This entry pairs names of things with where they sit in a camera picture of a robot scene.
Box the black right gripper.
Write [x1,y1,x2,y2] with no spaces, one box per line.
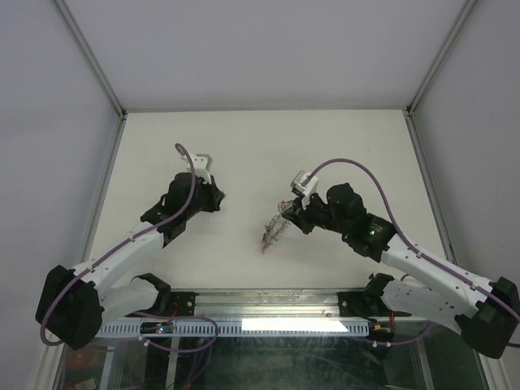
[281,188,349,236]

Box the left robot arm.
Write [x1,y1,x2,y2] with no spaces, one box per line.
[36,172,225,350]

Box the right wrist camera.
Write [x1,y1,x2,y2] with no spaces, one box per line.
[290,171,319,197]

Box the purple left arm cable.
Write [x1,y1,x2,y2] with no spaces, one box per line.
[39,142,220,354]

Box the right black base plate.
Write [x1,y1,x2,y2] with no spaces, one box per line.
[336,290,392,321]

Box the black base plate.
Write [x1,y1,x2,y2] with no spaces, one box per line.
[136,291,198,318]
[336,290,392,321]

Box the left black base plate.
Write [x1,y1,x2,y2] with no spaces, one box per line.
[136,291,198,318]

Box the aluminium mounting rail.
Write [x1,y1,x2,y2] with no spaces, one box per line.
[52,286,488,324]

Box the white slotted cable duct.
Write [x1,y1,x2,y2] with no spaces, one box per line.
[97,318,370,339]

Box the right aluminium frame post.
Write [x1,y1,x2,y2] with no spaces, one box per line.
[406,0,480,116]

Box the aluminium frame post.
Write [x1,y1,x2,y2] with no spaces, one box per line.
[50,0,127,119]
[406,0,480,116]

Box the left aluminium frame post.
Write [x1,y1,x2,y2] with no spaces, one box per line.
[50,0,127,119]

